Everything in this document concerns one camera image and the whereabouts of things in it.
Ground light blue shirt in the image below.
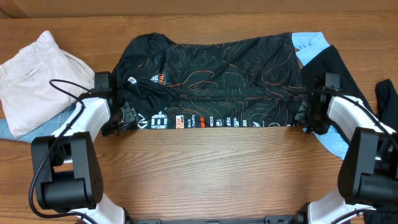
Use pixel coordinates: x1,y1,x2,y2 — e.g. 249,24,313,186
292,32,348,160

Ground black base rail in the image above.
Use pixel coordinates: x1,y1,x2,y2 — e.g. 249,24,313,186
125,211,308,224

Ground folded blue jeans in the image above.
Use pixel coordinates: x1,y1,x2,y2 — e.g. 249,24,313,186
1,104,75,143

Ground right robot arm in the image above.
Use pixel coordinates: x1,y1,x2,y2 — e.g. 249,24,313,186
291,72,397,223

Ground folded beige trousers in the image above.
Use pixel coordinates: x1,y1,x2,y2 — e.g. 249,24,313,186
1,30,95,138

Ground plain black garment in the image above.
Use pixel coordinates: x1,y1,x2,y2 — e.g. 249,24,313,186
301,45,397,224

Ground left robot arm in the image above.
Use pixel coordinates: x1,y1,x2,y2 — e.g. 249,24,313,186
28,72,137,224

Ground black orange patterned jersey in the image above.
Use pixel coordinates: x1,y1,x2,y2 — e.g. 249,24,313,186
113,33,304,129

